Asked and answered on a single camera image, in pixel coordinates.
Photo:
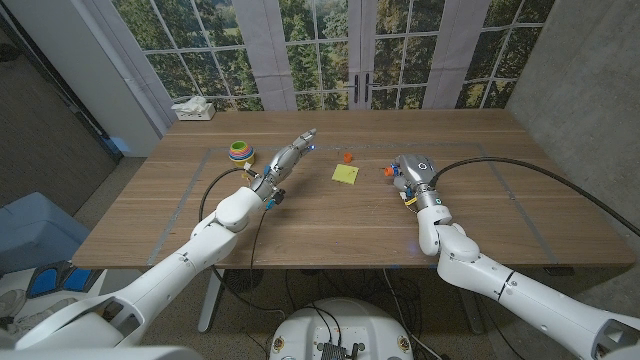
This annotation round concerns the blue black foot pedal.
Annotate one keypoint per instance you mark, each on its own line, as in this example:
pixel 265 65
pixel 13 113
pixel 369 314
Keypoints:
pixel 60 280

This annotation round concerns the yellow sticky note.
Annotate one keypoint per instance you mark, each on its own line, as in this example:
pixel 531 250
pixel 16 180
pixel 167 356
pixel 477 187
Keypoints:
pixel 345 174

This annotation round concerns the blue storage bin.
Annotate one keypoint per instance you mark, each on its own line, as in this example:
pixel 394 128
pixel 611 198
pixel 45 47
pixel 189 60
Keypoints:
pixel 40 230

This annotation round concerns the black round floor fan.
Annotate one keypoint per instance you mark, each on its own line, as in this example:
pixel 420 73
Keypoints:
pixel 243 280

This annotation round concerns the printed window backdrop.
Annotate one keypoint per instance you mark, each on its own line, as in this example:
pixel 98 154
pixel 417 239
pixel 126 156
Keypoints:
pixel 320 45

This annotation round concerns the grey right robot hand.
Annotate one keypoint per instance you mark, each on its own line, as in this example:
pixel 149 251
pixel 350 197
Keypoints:
pixel 417 172

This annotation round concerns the small orange cap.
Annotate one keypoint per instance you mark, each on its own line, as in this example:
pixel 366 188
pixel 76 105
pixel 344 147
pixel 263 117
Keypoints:
pixel 348 157

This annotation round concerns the white table leg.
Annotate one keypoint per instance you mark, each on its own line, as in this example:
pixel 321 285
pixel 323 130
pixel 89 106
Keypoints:
pixel 210 300

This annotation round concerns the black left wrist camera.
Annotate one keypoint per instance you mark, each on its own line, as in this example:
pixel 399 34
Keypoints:
pixel 276 197

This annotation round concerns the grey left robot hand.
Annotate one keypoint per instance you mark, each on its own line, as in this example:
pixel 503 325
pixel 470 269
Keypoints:
pixel 280 165

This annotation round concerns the white tissue box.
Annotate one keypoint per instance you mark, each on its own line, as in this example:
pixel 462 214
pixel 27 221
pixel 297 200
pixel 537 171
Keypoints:
pixel 196 112

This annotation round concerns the orange white glue stick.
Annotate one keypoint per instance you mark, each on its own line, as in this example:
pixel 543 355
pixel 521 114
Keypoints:
pixel 388 171

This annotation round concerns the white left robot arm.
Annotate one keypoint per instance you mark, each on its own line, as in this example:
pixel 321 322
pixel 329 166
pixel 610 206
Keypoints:
pixel 170 270

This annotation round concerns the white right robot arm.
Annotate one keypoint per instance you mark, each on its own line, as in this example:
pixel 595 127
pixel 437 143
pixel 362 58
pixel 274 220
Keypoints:
pixel 525 300

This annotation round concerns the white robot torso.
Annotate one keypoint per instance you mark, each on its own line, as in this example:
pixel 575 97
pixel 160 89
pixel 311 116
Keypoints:
pixel 360 320

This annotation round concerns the white robot head edge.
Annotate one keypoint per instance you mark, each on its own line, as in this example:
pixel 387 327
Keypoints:
pixel 100 354

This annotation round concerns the rainbow stacked toy cups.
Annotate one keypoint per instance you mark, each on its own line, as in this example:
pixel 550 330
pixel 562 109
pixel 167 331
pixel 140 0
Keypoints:
pixel 241 154

